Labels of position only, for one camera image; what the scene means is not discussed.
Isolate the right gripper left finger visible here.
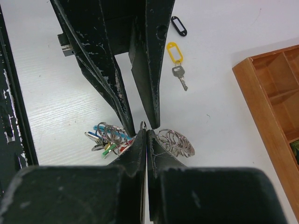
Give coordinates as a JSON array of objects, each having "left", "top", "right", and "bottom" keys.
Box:
[{"left": 107, "top": 129, "right": 146, "bottom": 224}]

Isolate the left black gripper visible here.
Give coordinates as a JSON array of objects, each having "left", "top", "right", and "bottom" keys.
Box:
[{"left": 51, "top": 0, "right": 175, "bottom": 137}]

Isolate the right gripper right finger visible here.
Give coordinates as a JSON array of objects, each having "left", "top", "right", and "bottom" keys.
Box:
[{"left": 147, "top": 130, "right": 186, "bottom": 224}]

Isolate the metal key organiser disc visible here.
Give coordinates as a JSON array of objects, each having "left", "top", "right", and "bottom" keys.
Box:
[{"left": 84, "top": 120, "right": 196, "bottom": 224}]

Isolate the red tag key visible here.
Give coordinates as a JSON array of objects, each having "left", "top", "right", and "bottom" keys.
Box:
[{"left": 117, "top": 139, "right": 135, "bottom": 155}]

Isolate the green tag key on disc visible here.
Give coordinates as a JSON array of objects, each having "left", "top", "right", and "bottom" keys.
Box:
[{"left": 102, "top": 144, "right": 116, "bottom": 159}]

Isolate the blue tag key on disc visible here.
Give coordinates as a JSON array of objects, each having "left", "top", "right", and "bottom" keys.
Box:
[{"left": 85, "top": 127, "right": 106, "bottom": 152}]

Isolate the black key tag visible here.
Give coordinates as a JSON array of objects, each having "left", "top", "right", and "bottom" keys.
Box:
[{"left": 171, "top": 16, "right": 187, "bottom": 37}]

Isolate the yellow tag key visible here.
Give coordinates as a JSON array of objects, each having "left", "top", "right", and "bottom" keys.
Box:
[{"left": 166, "top": 42, "right": 188, "bottom": 91}]

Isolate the wooden compartment tray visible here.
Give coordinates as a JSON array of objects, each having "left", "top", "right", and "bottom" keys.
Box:
[{"left": 232, "top": 45, "right": 299, "bottom": 216}]

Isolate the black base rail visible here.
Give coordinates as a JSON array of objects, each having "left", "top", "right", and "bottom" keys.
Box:
[{"left": 0, "top": 16, "right": 38, "bottom": 197}]

